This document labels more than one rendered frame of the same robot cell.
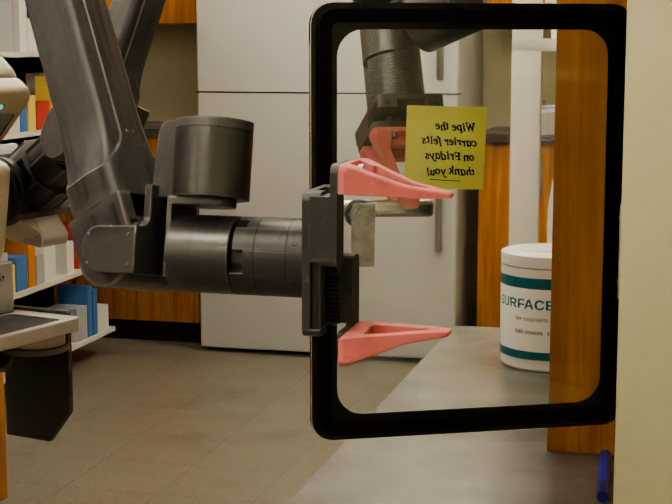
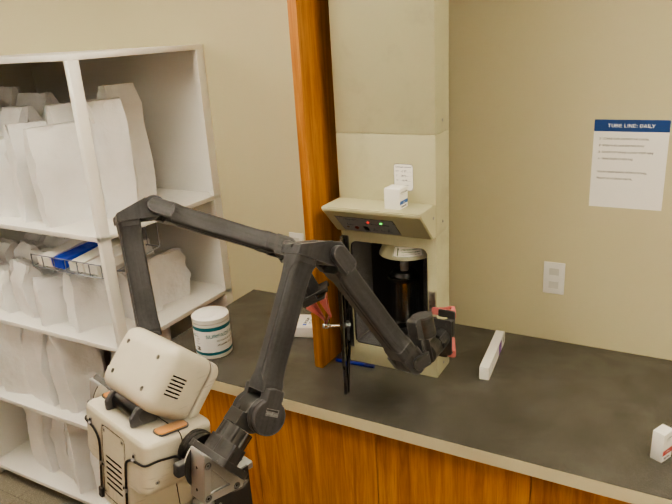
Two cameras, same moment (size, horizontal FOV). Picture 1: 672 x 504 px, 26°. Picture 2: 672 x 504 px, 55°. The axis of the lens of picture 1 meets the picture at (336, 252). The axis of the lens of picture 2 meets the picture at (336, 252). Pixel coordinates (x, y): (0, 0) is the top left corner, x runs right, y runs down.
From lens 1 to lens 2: 1.94 m
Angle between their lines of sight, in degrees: 72
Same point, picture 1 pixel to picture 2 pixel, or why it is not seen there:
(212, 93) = not seen: outside the picture
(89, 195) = (409, 351)
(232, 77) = not seen: outside the picture
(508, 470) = (339, 377)
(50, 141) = not seen: hidden behind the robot
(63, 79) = (385, 324)
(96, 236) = (418, 361)
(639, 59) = (437, 258)
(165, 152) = (419, 329)
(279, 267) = (447, 342)
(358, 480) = (337, 402)
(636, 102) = (437, 268)
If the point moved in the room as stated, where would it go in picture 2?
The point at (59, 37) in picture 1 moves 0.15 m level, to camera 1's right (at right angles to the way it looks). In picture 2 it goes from (379, 312) to (390, 288)
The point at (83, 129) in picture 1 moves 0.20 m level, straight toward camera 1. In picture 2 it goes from (396, 335) to (479, 333)
